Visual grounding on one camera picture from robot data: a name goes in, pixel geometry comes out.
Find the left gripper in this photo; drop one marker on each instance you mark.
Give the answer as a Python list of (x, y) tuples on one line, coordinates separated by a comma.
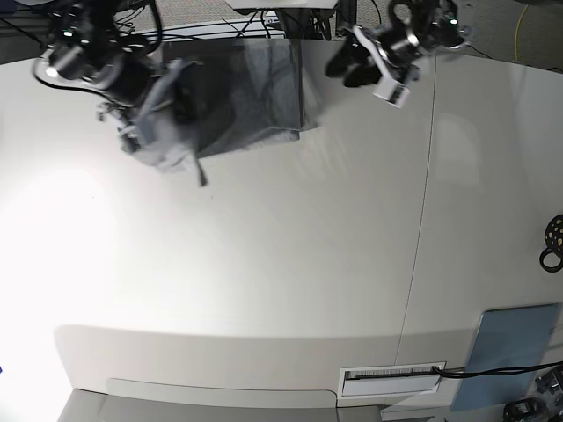
[(383, 59)]

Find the white cable grommet slot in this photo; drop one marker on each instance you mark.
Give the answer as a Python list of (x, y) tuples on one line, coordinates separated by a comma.
[(389, 381)]

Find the blue grey board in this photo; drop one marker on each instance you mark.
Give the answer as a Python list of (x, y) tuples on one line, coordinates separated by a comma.
[(510, 337)]

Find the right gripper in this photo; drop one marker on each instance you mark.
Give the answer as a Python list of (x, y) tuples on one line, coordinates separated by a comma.
[(163, 122)]

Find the black camera stand base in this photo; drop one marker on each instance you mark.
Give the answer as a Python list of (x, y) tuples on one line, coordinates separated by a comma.
[(298, 19)]

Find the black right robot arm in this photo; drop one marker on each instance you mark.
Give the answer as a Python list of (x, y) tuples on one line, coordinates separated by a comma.
[(88, 53)]

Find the grey T-shirt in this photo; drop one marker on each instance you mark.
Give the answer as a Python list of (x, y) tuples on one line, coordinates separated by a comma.
[(248, 96)]

